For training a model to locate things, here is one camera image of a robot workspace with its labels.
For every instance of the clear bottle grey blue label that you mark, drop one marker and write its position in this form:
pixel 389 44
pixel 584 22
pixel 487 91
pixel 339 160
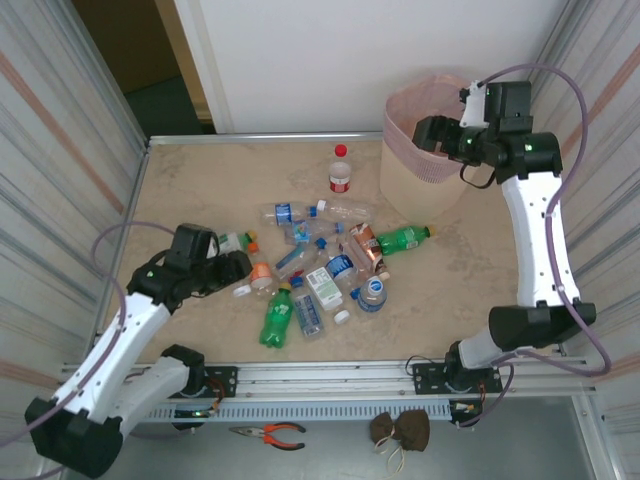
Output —
pixel 309 312

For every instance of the clear bottle dark blue label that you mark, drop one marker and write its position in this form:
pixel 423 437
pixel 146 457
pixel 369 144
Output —
pixel 282 213

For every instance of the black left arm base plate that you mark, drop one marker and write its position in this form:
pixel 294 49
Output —
pixel 225 375

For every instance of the clear unlabelled bottle white cap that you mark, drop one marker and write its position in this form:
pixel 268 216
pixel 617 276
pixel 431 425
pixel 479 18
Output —
pixel 350 210

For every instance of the brown cloth bag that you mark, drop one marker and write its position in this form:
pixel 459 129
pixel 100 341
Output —
pixel 382 427
pixel 414 430

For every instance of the aluminium mounting rail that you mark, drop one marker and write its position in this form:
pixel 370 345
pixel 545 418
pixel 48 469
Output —
pixel 325 375

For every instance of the short bottle round blue label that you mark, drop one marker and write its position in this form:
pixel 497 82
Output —
pixel 374 295

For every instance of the beige bin with pink liner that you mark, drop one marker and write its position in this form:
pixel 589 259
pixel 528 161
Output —
pixel 410 175

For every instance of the slim clear bottle blue cap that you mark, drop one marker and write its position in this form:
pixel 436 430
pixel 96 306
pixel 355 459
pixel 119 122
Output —
pixel 295 259

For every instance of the white door frame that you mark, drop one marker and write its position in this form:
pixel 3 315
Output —
pixel 200 60

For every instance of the clear bottle colourful cartoon label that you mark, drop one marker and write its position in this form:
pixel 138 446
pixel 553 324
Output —
pixel 301 230

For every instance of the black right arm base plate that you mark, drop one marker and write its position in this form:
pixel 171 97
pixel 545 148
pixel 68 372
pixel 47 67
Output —
pixel 430 377

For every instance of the red cap red label bottle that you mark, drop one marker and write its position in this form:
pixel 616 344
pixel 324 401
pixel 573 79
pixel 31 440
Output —
pixel 340 182

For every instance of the small green bottle white label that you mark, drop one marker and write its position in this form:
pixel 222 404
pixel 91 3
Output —
pixel 232 241

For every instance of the green bottle yellow cap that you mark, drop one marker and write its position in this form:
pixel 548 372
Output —
pixel 275 320
pixel 400 240

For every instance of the orange label bottle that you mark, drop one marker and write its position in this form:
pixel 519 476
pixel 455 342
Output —
pixel 260 275

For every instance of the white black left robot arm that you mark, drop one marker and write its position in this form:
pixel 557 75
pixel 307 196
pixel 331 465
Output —
pixel 110 350

